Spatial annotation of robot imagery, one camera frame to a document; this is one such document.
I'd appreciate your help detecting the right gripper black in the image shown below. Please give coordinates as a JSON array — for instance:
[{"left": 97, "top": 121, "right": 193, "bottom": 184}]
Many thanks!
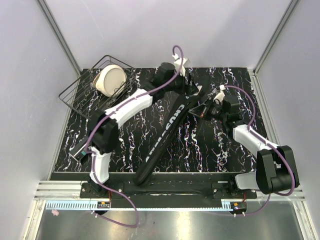
[{"left": 188, "top": 97, "right": 227, "bottom": 122}]

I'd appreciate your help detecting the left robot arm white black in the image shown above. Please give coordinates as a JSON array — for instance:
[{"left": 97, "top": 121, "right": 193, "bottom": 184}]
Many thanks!
[{"left": 84, "top": 58, "right": 198, "bottom": 198}]

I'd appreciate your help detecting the black racket bag Crossway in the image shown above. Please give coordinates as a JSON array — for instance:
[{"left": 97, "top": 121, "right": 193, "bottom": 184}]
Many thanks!
[{"left": 133, "top": 75, "right": 211, "bottom": 186}]

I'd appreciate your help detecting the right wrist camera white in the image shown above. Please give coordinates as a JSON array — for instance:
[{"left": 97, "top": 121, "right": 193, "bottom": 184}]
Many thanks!
[{"left": 214, "top": 84, "right": 226, "bottom": 104}]

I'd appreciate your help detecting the black wire basket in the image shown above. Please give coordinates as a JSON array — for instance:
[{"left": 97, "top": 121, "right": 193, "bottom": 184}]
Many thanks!
[{"left": 58, "top": 55, "right": 137, "bottom": 120}]

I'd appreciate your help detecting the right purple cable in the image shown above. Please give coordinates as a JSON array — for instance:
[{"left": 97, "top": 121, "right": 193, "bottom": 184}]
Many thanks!
[{"left": 223, "top": 85, "right": 296, "bottom": 216}]

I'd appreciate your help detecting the white round container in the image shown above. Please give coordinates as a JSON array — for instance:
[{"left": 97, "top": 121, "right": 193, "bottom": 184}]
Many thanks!
[{"left": 93, "top": 64, "right": 127, "bottom": 98}]

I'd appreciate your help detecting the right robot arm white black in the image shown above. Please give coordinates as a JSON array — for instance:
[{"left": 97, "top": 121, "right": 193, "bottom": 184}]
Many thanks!
[{"left": 189, "top": 95, "right": 300, "bottom": 199}]

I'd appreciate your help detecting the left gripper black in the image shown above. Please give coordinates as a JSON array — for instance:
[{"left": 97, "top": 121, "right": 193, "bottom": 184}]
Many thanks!
[{"left": 164, "top": 69, "right": 199, "bottom": 98}]

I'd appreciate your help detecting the black BOKA shuttlecock tube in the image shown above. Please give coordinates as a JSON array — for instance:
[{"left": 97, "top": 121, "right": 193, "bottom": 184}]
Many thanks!
[{"left": 68, "top": 142, "right": 88, "bottom": 162}]

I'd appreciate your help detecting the purple cable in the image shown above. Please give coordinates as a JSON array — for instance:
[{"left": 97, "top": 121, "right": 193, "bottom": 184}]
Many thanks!
[
  {"left": 223, "top": 85, "right": 296, "bottom": 216},
  {"left": 84, "top": 45, "right": 186, "bottom": 228}
]

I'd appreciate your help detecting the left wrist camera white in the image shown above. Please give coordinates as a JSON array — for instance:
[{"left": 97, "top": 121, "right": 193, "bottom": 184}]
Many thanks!
[{"left": 172, "top": 54, "right": 189, "bottom": 77}]

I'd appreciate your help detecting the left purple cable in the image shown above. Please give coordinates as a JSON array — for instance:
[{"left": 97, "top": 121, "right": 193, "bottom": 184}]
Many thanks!
[{"left": 84, "top": 45, "right": 186, "bottom": 228}]

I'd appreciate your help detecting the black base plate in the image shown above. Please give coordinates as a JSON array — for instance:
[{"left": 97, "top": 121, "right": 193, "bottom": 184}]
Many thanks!
[{"left": 79, "top": 171, "right": 258, "bottom": 201}]

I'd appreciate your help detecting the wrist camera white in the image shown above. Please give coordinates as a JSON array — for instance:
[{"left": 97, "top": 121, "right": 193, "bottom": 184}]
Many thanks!
[
  {"left": 172, "top": 54, "right": 189, "bottom": 77},
  {"left": 214, "top": 84, "right": 226, "bottom": 104}
]

